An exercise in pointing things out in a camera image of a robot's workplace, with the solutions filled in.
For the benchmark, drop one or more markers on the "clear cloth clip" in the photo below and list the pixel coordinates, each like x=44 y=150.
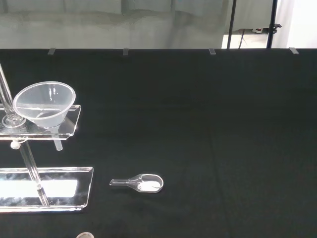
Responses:
x=51 y=51
x=294 y=50
x=125 y=51
x=212 y=51

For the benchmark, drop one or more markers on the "thin black tripod pole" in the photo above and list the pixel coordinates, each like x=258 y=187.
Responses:
x=231 y=22

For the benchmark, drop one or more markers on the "black tripod pole with clamp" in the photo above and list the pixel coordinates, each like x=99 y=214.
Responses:
x=272 y=22

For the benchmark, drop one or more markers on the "black bench cloth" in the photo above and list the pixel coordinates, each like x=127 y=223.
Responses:
x=198 y=124

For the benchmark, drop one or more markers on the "clear acrylic funnel stand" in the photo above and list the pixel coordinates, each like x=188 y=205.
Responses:
x=62 y=184

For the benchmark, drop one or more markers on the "glass weighing funnel with powder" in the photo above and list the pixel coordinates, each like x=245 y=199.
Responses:
x=148 y=184

